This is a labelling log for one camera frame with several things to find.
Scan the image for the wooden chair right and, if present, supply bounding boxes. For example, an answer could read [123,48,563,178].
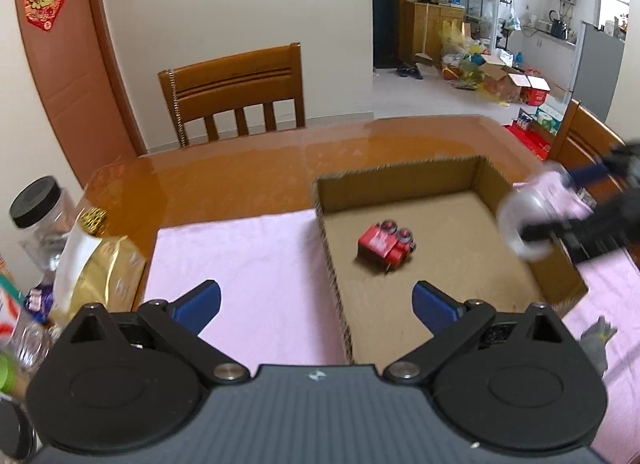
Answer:
[547,100,639,203]

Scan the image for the red gift boxes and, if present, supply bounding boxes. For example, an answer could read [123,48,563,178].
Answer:
[504,108,561,161]

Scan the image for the pink table cloth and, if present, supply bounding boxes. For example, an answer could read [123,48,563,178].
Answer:
[144,210,639,463]

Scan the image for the shallow cardboard box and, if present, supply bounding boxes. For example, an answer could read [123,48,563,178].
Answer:
[314,156,587,369]

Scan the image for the red toy car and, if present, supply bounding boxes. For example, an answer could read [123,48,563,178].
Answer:
[358,220,416,272]

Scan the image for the gold snack bag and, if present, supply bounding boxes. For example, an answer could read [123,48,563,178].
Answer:
[49,207,146,327]

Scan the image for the open cardboard box floor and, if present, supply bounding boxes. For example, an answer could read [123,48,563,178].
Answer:
[478,55,550,106]

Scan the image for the grey elephant toy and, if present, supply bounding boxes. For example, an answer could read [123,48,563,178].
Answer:
[578,315,617,377]

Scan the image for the grey refrigerator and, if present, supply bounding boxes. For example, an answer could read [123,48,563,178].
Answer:
[570,22,625,123]

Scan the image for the clear jar black lid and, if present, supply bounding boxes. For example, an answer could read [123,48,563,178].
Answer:
[9,176,77,273]

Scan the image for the yellow plastic bag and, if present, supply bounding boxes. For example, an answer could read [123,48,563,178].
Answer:
[438,20,487,67]

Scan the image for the wooden dining chair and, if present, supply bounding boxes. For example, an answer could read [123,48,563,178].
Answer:
[157,42,306,149]

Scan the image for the wooden cabinet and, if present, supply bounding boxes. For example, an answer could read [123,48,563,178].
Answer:
[407,2,465,64]

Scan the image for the brown wooden door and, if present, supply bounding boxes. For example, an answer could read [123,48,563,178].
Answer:
[15,0,146,187]

